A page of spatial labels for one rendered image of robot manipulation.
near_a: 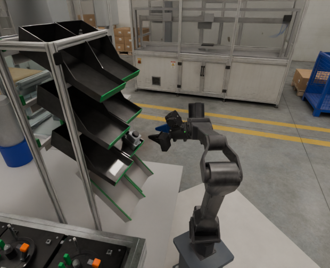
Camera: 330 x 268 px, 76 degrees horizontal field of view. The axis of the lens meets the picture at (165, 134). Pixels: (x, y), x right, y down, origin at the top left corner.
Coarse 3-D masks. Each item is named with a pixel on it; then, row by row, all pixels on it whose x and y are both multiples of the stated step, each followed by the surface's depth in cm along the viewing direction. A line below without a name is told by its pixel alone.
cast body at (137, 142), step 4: (132, 132) 92; (136, 132) 91; (124, 136) 95; (128, 136) 91; (132, 136) 90; (136, 136) 90; (140, 136) 92; (124, 140) 93; (128, 140) 92; (132, 140) 91; (136, 140) 91; (128, 144) 93; (132, 144) 92; (136, 144) 92; (132, 148) 93
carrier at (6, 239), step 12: (12, 228) 86; (24, 228) 86; (0, 240) 74; (12, 240) 79; (24, 240) 79; (36, 240) 81; (60, 240) 81; (0, 252) 76; (12, 252) 73; (36, 252) 78; (48, 252) 78; (0, 264) 72; (12, 264) 72; (24, 264) 72; (36, 264) 74
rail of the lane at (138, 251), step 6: (138, 240) 83; (144, 240) 82; (132, 246) 80; (138, 246) 80; (144, 246) 82; (132, 252) 79; (138, 252) 79; (144, 252) 83; (132, 258) 77; (138, 258) 77; (144, 258) 85; (126, 264) 75; (132, 264) 76; (138, 264) 76
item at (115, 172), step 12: (60, 132) 78; (60, 144) 75; (84, 144) 83; (96, 144) 86; (72, 156) 76; (84, 156) 74; (96, 156) 82; (108, 156) 84; (120, 156) 86; (96, 168) 78; (108, 168) 80; (120, 168) 82; (108, 180) 75
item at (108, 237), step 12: (0, 216) 92; (12, 216) 92; (24, 216) 92; (36, 228) 87; (48, 228) 87; (60, 228) 88; (72, 228) 87; (84, 228) 87; (108, 240) 82; (120, 240) 83; (132, 240) 82; (48, 264) 79
